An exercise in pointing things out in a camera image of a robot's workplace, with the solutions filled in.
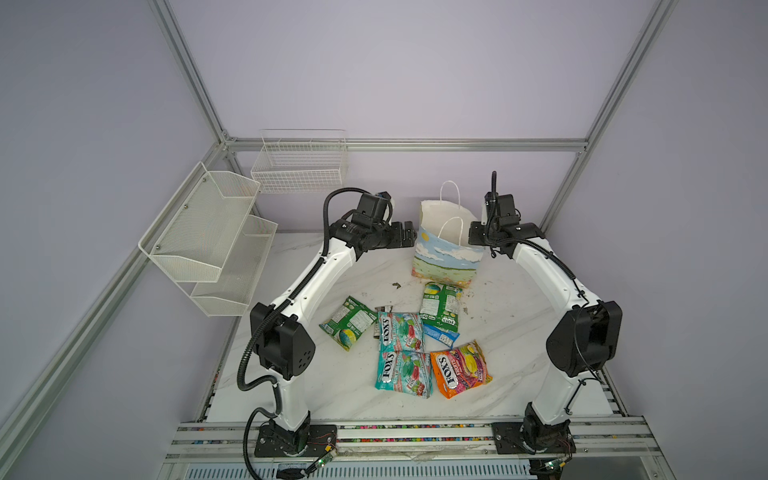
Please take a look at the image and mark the white printed paper bag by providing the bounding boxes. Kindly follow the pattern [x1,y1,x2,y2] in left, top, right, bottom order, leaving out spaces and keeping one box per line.
[411,180,484,289]

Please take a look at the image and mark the green candy bag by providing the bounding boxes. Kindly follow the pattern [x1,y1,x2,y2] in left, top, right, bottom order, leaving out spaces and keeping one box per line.
[319,296,377,351]
[419,282,463,334]

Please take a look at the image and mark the teal fox's candy bag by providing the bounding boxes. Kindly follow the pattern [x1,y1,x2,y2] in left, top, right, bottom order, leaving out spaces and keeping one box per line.
[375,351,432,398]
[378,312,425,353]

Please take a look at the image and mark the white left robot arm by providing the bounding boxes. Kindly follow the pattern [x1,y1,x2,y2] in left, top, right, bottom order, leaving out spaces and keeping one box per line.
[236,220,416,455]

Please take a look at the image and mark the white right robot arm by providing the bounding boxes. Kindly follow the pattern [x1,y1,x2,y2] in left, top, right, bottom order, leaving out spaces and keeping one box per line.
[468,220,623,453]

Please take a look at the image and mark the orange Fox's candy bag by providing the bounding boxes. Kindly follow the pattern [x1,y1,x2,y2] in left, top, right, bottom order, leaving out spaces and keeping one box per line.
[429,340,493,399]

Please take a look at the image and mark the blue snack packet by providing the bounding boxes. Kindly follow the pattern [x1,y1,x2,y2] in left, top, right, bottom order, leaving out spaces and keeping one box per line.
[423,324,460,349]

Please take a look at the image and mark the white mesh shelf lower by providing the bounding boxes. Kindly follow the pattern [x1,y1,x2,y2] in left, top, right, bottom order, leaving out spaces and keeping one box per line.
[191,215,278,317]

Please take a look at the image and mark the white mesh shelf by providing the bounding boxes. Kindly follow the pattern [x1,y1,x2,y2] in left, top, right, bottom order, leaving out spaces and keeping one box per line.
[138,163,260,283]
[191,215,278,317]

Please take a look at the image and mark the white mesh shelf upper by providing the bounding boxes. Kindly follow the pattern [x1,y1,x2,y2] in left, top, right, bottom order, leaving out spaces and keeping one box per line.
[138,163,260,283]

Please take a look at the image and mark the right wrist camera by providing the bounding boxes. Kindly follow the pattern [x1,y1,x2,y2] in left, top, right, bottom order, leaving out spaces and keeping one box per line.
[484,171,521,229]

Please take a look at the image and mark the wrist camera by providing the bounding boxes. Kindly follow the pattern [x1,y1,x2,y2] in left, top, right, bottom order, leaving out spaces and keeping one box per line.
[484,171,521,229]
[351,192,392,227]

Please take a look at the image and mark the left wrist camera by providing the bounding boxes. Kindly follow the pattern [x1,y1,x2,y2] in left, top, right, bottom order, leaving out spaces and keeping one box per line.
[351,192,392,227]

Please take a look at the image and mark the white wire basket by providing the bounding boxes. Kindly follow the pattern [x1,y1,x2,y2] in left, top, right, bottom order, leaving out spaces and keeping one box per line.
[251,129,348,194]

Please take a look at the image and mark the black corrugated cable left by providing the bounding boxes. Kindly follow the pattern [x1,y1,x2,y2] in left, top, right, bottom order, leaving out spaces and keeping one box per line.
[236,187,373,480]

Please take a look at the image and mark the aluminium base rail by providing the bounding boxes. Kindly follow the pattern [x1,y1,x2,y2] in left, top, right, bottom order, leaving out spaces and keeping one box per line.
[158,416,675,479]

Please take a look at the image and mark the aluminium frame posts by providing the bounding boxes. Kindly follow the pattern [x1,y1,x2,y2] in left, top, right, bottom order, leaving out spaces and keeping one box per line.
[1,1,677,475]

